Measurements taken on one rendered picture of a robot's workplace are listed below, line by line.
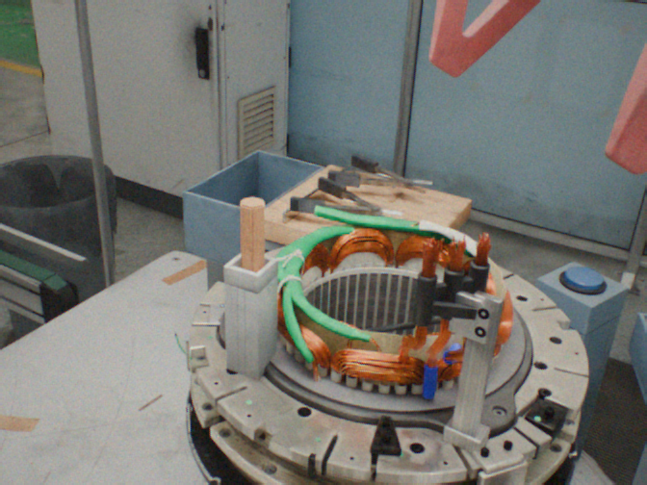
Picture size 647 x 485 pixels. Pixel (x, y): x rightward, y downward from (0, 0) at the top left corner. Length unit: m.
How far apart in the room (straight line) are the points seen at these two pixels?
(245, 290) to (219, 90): 2.38
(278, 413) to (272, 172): 0.56
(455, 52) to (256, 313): 0.28
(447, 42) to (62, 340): 0.95
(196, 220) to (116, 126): 2.38
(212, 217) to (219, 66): 1.97
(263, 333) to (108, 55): 2.72
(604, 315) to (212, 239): 0.46
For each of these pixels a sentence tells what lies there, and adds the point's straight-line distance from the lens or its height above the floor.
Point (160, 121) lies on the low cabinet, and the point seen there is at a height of 0.43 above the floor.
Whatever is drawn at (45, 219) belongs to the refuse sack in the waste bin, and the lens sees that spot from 2.10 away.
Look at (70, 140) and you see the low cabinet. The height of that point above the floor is 0.21.
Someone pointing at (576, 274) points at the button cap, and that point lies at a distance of 0.84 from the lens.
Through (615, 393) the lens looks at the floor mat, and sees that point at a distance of 2.46.
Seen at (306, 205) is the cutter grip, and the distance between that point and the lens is 0.82.
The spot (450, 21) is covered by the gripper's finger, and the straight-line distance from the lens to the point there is 0.28.
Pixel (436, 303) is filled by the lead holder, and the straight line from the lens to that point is 0.44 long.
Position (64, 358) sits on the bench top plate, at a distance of 1.13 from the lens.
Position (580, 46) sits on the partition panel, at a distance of 2.83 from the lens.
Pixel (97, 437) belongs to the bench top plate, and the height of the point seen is 0.78.
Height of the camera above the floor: 1.44
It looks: 28 degrees down
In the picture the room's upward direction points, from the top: 3 degrees clockwise
